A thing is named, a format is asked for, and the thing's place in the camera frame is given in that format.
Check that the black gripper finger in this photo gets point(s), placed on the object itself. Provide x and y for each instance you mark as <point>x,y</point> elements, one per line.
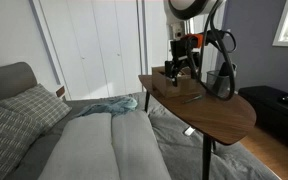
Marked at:
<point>174,78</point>
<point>168,70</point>

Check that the black gripper body orange band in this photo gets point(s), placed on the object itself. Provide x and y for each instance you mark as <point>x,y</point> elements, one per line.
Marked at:
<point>182,51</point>

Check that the green pen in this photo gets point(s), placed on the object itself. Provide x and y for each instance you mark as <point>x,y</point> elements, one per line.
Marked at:
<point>193,99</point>

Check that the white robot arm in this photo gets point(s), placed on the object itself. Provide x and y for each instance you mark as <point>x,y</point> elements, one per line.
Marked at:
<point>178,11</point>

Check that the grey mesh basket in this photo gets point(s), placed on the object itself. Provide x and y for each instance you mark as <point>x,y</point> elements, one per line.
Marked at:
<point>218,82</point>

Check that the brown cardboard box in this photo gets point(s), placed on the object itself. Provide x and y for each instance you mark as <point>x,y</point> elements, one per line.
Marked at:
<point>164,85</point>

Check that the teal crumpled cloth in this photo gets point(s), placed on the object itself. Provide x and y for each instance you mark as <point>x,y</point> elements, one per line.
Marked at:
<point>117,106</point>

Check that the wooden side table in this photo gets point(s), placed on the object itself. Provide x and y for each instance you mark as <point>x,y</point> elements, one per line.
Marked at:
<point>226,122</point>

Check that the white wardrobe doors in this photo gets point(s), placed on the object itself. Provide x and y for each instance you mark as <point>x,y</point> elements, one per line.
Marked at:
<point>100,47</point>

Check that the grey sofa bed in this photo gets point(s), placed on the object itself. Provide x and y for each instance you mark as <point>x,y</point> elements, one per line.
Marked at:
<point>144,144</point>

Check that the black tv bench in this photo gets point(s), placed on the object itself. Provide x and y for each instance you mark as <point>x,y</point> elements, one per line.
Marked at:
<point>271,106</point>

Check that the plaid grey pillow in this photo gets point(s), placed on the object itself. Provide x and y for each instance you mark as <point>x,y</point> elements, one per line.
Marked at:
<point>39,104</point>

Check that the striped grey pillow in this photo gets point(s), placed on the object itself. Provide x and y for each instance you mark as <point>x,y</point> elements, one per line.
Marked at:
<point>17,133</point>

